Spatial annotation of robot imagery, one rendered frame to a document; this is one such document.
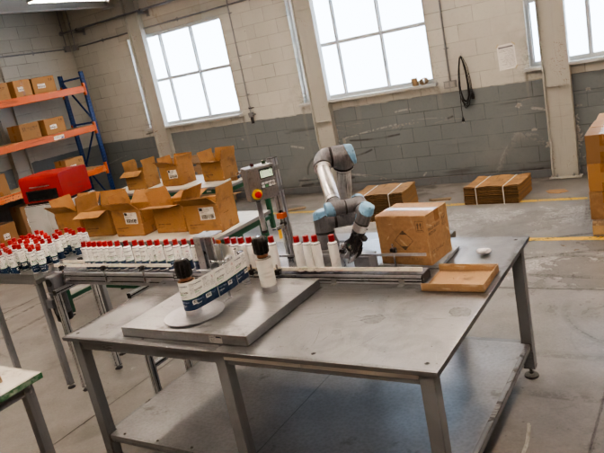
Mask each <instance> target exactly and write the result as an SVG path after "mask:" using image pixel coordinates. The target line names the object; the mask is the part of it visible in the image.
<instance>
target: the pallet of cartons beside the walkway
mask: <svg viewBox="0 0 604 453"><path fill-rule="evenodd" d="M584 140H585V147H586V162H587V171H588V181H589V191H590V192H589V196H590V206H591V219H593V221H592V231H593V236H604V113H600V114H599V116H598V118H597V119H596V120H595V121H594V122H593V123H592V124H591V126H590V127H589V129H588V131H587V132H586V134H585V136H584Z"/></svg>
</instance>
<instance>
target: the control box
mask: <svg viewBox="0 0 604 453"><path fill-rule="evenodd" d="M265 163H266V162H265ZM269 166H272V170H273V174H274V176H271V177H268V178H264V179H260V175H259V171H258V170H259V169H262V168H266V167H269ZM240 171H241V175H242V179H243V183H244V190H245V194H246V198H247V200H248V201H250V202H256V201H260V200H266V199H268V198H271V197H275V196H278V195H279V194H280V193H279V189H278V184H277V180H276V176H275V172H274V167H273V163H266V164H262V163H260V164H254V167H252V168H250V166H247V167H244V168H241V169H240ZM274 178H275V181H276V185H274V186H271V187H268V188H264V189H262V186H261V182H264V181H267V180H270V179H274ZM257 191H259V192H261V193H262V196H261V197H260V198H259V199H257V198H256V197H255V193H256V192H257Z"/></svg>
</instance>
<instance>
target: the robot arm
mask: <svg viewBox="0 0 604 453"><path fill-rule="evenodd" d="M356 163H357V158H356V155H355V151H354V148H353V146H352V145H351V144H343V145H339V146H333V147H324V148H322V149H321V150H319V151H318V152H317V154H316V155H315V158H314V162H313V168H314V171H315V173H316V174H317V176H318V179H319V182H320V184H321V187H322V191H323V194H324V198H325V201H326V203H325V204H324V207H323V208H322V209H318V210H316V211H315V212H314V213H313V221H314V225H315V234H316V235H317V240H318V241H319V242H320V245H321V250H329V249H328V242H329V240H328V235H330V234H334V239H335V241H337V244H338V247H339V246H340V242H339V240H338V238H337V236H336V234H335V231H334V229H335V228H338V227H347V226H352V225H353V226H352V230H351V236H350V238H348V239H347V240H346V241H345V243H344V245H345V246H343V249H344V248H346V254H345V255H344V257H343V259H346V261H347V263H348V264H350V263H352V262H353V261H354V260H356V259H357V258H358V257H359V256H360V255H361V253H362V249H363V247H362V246H363V243H362V241H363V242H367V240H368V238H367V236H366V235H365V234H366V232H367V230H369V229H368V227H369V222H370V220H371V218H372V215H373V213H374V209H375V207H374V205H373V204H372V203H370V202H368V201H366V199H365V198H364V196H363V195H362V194H359V193H356V194H354V195H352V186H351V170H352V169H353V167H354V165H353V164H356ZM331 168H333V169H334V170H335V171H336V181H337V188H336V185H335V182H334V179H333V175H332V172H331ZM351 254H352V256H351Z"/></svg>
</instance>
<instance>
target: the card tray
mask: <svg viewBox="0 0 604 453"><path fill-rule="evenodd" d="M439 268H440V270H439V272H438V273H437V274H436V275H435V276H434V277H433V278H432V279H431V281H430V282H429V283H421V288H422V291H442V292H481V293H485V291H486V290H487V288H488V287H489V285H490V284H491V282H492V281H493V279H494V278H495V276H496V275H497V273H498V272H499V265H498V263H439Z"/></svg>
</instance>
